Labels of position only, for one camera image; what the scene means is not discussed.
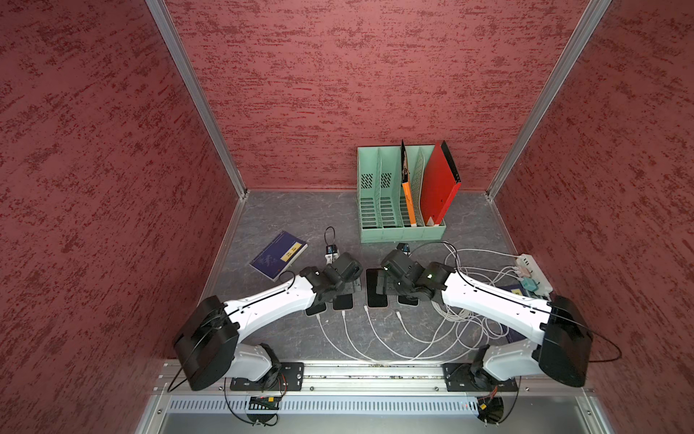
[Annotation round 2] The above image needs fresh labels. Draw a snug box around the pink case phone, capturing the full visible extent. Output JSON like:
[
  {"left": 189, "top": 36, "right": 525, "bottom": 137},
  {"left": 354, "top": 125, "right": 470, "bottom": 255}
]
[{"left": 332, "top": 294, "right": 354, "bottom": 311}]

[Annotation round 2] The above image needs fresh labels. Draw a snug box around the white case phone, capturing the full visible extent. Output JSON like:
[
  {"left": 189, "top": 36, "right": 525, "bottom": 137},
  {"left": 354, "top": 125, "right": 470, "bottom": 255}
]
[{"left": 366, "top": 269, "right": 389, "bottom": 309}]

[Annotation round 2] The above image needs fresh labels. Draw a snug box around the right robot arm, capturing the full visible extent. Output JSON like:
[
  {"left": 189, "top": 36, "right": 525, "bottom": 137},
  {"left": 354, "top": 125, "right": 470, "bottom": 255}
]
[{"left": 381, "top": 250, "right": 594, "bottom": 391}]

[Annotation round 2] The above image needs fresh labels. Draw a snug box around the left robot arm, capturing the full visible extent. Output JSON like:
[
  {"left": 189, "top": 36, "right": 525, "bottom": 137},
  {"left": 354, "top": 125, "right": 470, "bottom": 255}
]
[{"left": 173, "top": 253, "right": 363, "bottom": 392}]

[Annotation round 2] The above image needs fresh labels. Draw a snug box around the dark phone far left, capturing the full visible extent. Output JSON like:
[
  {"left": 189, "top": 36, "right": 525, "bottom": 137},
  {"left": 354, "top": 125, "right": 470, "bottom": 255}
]
[{"left": 305, "top": 302, "right": 326, "bottom": 316}]

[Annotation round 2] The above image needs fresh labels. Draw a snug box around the rightmost black phone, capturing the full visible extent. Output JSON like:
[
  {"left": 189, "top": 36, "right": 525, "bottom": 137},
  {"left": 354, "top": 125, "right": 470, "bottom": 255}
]
[{"left": 398, "top": 296, "right": 419, "bottom": 307}]

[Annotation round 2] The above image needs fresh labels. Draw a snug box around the purple book yellow label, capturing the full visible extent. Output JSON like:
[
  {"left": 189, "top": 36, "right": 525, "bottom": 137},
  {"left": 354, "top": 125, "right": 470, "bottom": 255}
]
[{"left": 250, "top": 231, "right": 308, "bottom": 281}]

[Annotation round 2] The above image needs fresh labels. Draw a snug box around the green file organizer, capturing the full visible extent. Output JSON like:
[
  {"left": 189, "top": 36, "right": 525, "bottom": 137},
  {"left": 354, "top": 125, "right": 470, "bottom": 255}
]
[{"left": 357, "top": 146, "right": 446, "bottom": 243}]

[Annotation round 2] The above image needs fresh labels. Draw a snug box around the red folder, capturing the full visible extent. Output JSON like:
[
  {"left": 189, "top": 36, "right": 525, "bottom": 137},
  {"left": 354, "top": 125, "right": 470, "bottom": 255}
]
[{"left": 420, "top": 141, "right": 461, "bottom": 226}]

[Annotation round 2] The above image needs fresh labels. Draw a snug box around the orange folder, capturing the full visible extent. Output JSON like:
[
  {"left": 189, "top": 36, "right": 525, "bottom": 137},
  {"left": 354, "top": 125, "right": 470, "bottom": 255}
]
[{"left": 400, "top": 141, "right": 417, "bottom": 227}]

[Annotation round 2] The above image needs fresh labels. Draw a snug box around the white power strip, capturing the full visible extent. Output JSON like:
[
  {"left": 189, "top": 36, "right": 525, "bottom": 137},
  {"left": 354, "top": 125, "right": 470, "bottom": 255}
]
[{"left": 515, "top": 254, "right": 553, "bottom": 297}]

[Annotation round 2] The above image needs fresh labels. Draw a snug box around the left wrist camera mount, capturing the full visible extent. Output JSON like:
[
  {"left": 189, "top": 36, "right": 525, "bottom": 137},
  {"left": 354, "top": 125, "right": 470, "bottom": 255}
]
[{"left": 325, "top": 244, "right": 340, "bottom": 264}]

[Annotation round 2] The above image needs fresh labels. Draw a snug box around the bundle of white cables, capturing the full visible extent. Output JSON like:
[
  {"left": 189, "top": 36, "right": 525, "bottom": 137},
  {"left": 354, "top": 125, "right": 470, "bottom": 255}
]
[{"left": 313, "top": 241, "right": 543, "bottom": 365}]

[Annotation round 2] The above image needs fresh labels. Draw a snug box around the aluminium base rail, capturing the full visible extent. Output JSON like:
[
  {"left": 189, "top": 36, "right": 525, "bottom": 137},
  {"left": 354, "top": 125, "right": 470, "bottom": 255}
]
[{"left": 149, "top": 360, "right": 594, "bottom": 398}]

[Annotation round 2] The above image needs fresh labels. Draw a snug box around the aluminium corner post left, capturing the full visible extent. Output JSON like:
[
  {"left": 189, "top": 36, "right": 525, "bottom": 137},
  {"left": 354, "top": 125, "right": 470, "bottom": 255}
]
[{"left": 146, "top": 0, "right": 248, "bottom": 201}]

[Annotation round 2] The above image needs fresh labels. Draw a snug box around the aluminium corner post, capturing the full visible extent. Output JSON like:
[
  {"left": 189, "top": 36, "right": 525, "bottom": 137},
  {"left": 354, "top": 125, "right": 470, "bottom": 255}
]
[
  {"left": 486, "top": 0, "right": 612, "bottom": 204},
  {"left": 146, "top": 0, "right": 248, "bottom": 201}
]

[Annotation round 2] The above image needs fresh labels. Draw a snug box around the aluminium corner post right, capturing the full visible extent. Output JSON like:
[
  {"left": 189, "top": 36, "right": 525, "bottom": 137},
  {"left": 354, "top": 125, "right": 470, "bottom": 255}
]
[{"left": 486, "top": 0, "right": 612, "bottom": 204}]

